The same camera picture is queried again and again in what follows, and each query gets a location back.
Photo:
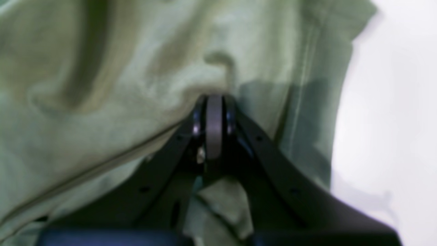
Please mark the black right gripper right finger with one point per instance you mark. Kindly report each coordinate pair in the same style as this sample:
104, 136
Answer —
286, 208

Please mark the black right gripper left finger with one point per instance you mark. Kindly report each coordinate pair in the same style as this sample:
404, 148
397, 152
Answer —
149, 208

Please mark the green t-shirt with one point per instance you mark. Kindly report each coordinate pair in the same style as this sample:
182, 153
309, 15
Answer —
88, 86

